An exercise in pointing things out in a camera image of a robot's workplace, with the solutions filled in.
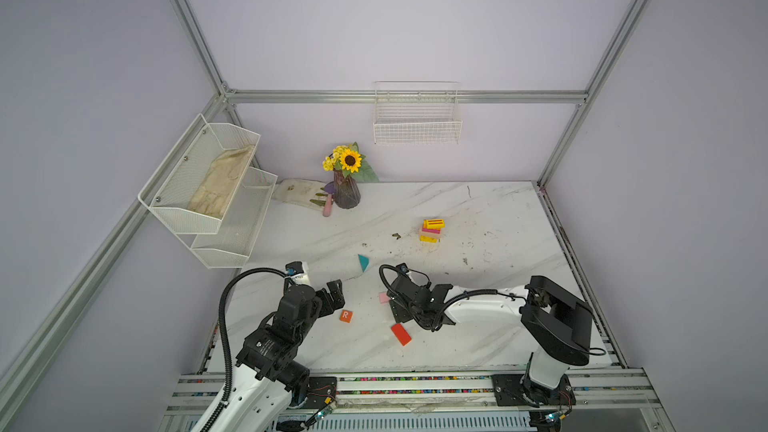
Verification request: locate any yellow red striped block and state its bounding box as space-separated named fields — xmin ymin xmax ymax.
xmin=422 ymin=219 xmax=445 ymax=230

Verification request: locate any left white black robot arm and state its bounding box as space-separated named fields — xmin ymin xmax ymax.
xmin=193 ymin=280 xmax=345 ymax=431

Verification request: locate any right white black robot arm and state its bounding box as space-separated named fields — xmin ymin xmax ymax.
xmin=379 ymin=264 xmax=606 ymax=407

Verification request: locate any red wood block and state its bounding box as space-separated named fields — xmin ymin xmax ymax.
xmin=391 ymin=323 xmax=412 ymax=346

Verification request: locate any teal triangular wood block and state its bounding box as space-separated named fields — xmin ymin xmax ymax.
xmin=358 ymin=254 xmax=370 ymax=272

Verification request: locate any orange letter cube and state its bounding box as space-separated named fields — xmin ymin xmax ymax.
xmin=339 ymin=310 xmax=353 ymax=323

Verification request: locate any pink tube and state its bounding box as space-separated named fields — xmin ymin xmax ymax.
xmin=322 ymin=194 xmax=333 ymax=217

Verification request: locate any white lower mesh shelf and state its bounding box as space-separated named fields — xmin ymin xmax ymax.
xmin=191 ymin=167 xmax=277 ymax=269

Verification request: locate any white mesh shelf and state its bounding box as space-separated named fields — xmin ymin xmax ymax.
xmin=138 ymin=115 xmax=260 ymax=235
xmin=191 ymin=167 xmax=277 ymax=269

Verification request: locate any dark purple glass vase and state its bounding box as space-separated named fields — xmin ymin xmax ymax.
xmin=332 ymin=170 xmax=361 ymax=210

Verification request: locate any white cloth on table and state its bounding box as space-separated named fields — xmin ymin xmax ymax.
xmin=272 ymin=179 xmax=328 ymax=211

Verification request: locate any sunflower bouquet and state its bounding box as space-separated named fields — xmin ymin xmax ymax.
xmin=322 ymin=142 xmax=379 ymax=183

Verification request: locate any beige cloth in shelf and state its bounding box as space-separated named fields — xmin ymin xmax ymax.
xmin=188 ymin=145 xmax=255 ymax=219

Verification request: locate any white upper mesh shelf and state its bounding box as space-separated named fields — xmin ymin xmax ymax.
xmin=138 ymin=115 xmax=260 ymax=235

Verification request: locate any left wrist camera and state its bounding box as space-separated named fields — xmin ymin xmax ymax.
xmin=285 ymin=261 xmax=311 ymax=285

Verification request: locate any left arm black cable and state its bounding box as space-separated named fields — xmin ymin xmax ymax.
xmin=200 ymin=267 xmax=292 ymax=432

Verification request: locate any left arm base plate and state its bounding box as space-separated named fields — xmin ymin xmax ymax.
xmin=289 ymin=376 xmax=338 ymax=410

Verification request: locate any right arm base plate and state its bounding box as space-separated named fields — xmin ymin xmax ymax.
xmin=491 ymin=373 xmax=576 ymax=408

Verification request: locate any aluminium front rail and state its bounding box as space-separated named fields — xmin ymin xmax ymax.
xmin=157 ymin=367 xmax=676 ymax=432

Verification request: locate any white wire wall basket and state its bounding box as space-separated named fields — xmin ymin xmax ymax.
xmin=373 ymin=81 xmax=463 ymax=145

